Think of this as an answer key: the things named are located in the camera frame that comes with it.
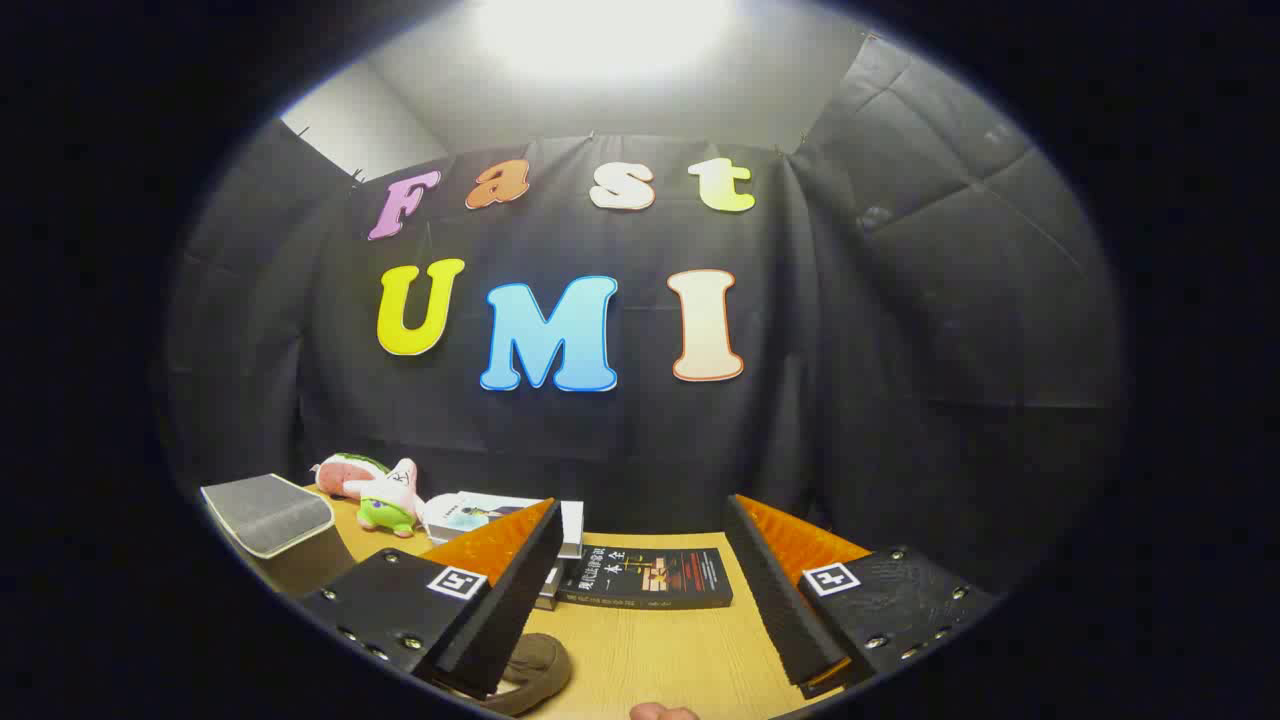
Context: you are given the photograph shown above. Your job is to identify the brown fuzzy shoe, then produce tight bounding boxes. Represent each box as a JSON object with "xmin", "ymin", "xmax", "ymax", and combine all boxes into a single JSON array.
[{"xmin": 470, "ymin": 633, "xmax": 573, "ymax": 717}]

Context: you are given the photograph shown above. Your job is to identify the pink starfish plush toy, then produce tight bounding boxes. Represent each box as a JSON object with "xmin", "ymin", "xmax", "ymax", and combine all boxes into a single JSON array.
[{"xmin": 340, "ymin": 458, "xmax": 426, "ymax": 538}]

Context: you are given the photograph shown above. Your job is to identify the black book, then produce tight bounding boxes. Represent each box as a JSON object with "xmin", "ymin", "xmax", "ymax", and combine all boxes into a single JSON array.
[{"xmin": 556, "ymin": 546, "xmax": 734, "ymax": 610}]

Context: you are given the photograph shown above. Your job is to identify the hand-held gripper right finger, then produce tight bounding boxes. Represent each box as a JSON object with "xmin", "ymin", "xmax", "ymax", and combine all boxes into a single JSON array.
[{"xmin": 722, "ymin": 493, "xmax": 1001, "ymax": 699}]

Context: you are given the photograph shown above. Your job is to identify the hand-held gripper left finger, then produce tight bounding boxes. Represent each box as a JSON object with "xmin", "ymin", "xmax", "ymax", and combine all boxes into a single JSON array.
[{"xmin": 300, "ymin": 497, "xmax": 566, "ymax": 701}]

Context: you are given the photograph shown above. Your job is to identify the grey fabric storage box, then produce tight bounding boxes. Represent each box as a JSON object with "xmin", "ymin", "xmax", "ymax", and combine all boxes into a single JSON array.
[{"xmin": 200, "ymin": 473, "xmax": 356, "ymax": 598}]

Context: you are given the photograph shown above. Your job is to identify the white book with portrait cover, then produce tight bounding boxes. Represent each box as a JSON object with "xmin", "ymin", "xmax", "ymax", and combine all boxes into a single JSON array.
[{"xmin": 440, "ymin": 492, "xmax": 584, "ymax": 559}]

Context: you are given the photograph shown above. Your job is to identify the watermelon slice plush toy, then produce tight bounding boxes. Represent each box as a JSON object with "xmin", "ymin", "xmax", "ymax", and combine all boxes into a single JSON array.
[{"xmin": 310, "ymin": 452, "xmax": 391, "ymax": 498}]

